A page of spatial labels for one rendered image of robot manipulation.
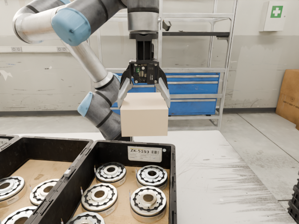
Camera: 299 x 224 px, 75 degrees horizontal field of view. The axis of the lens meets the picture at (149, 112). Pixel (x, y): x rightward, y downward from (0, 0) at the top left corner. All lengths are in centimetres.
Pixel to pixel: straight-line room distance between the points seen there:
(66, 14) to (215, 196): 78
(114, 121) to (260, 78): 322
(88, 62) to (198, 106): 193
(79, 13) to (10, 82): 351
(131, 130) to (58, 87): 316
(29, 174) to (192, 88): 209
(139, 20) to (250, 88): 347
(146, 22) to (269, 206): 77
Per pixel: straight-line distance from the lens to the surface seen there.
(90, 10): 50
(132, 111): 49
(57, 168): 83
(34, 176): 83
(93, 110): 95
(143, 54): 46
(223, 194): 90
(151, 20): 48
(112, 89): 99
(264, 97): 404
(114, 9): 54
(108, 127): 96
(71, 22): 47
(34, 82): 376
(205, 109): 268
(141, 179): 66
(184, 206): 82
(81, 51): 92
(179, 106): 258
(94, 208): 60
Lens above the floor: 129
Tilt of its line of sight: 21 degrees down
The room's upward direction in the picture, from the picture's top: straight up
